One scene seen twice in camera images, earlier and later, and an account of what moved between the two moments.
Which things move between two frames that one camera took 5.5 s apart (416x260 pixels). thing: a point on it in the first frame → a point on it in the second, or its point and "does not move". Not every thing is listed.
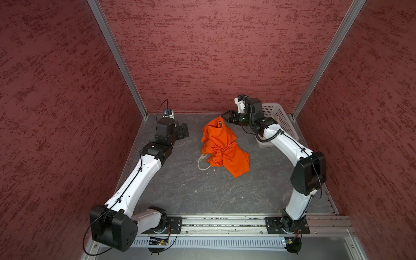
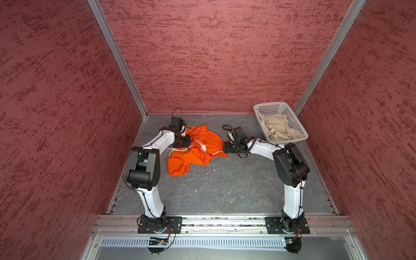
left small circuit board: x=157 y=242 does not move
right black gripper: x=231 y=116 → x=227 y=148
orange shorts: x=218 y=142 → x=204 y=145
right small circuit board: x=293 y=243 does not move
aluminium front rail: x=331 y=224 does not move
